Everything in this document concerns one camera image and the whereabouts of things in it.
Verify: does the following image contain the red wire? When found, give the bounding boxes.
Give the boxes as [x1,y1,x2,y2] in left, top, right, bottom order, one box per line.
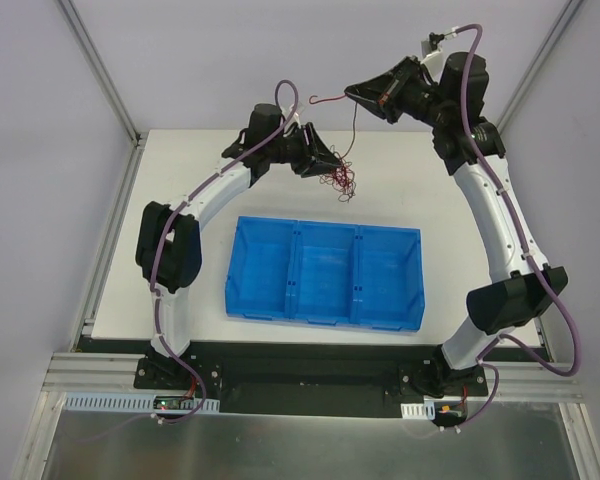
[307,93,361,161]

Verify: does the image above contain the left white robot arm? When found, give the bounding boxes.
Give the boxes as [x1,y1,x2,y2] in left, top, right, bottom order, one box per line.
[135,103,343,389]

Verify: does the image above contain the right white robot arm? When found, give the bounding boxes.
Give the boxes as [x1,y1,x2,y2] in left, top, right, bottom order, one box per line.
[344,52,568,398]

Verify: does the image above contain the blue three-compartment bin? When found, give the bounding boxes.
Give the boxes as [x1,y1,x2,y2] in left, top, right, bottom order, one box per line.
[225,216,425,333]

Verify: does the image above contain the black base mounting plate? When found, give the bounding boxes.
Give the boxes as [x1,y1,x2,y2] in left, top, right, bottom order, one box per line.
[134,341,487,418]

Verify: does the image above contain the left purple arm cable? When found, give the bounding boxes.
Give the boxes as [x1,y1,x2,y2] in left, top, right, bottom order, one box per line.
[148,79,301,441]

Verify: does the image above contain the right white cable duct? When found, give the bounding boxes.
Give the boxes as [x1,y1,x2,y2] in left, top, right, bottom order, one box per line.
[400,402,436,421]

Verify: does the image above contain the white cable duct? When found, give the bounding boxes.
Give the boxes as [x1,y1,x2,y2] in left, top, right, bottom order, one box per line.
[400,402,436,421]
[65,393,220,416]

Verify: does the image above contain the left white cable duct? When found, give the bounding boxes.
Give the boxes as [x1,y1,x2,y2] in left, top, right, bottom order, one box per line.
[65,393,220,416]

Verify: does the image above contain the aluminium rail frame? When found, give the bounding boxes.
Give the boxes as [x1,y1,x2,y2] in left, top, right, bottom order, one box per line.
[14,130,600,479]

